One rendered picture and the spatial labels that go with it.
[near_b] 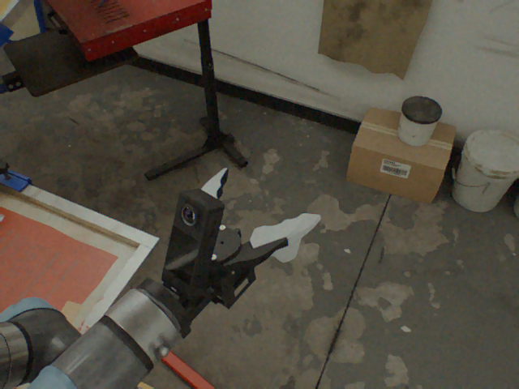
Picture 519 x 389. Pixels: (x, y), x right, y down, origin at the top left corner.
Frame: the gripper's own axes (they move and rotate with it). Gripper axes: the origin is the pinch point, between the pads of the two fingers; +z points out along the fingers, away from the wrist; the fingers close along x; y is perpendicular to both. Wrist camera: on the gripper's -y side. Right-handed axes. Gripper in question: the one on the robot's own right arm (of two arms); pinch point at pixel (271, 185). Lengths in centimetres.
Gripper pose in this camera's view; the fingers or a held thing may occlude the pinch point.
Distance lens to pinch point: 60.1
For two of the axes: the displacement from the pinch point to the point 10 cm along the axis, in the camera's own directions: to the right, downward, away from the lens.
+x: 7.8, 3.9, -5.0
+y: 1.1, 7.0, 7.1
